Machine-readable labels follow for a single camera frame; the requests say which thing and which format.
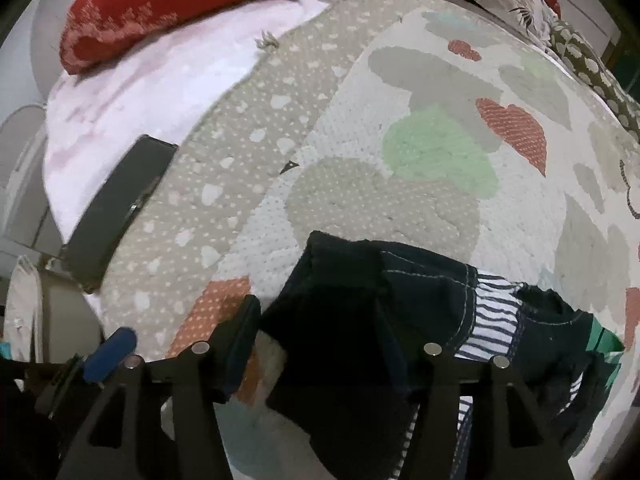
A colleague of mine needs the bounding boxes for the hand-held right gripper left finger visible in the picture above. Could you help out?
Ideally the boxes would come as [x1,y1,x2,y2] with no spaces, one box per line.
[57,295,262,480]

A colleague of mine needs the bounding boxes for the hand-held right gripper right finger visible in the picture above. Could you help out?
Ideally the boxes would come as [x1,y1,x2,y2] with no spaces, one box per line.
[399,342,576,480]

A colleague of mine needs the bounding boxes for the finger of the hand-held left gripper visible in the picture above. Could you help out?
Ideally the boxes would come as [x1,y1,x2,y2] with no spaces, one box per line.
[27,327,139,411]

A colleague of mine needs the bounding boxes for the dark navy pants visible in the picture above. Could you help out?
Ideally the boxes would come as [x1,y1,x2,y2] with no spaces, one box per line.
[260,230,626,480]

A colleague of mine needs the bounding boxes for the black flat rectangular device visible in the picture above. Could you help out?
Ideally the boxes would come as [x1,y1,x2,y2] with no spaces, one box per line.
[61,134,179,294]

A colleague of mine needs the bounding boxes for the pale pink blanket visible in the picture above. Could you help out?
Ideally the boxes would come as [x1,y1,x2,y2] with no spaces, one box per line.
[42,0,361,246]

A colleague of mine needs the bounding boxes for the heart print quilt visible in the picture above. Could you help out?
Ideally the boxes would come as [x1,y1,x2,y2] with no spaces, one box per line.
[97,0,640,480]

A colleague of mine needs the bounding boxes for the red printed pillow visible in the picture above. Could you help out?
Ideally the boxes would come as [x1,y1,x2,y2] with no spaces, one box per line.
[59,0,561,76]

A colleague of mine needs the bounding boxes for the floral patterned pillow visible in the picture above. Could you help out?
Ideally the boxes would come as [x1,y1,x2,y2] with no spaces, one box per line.
[547,19,640,141]

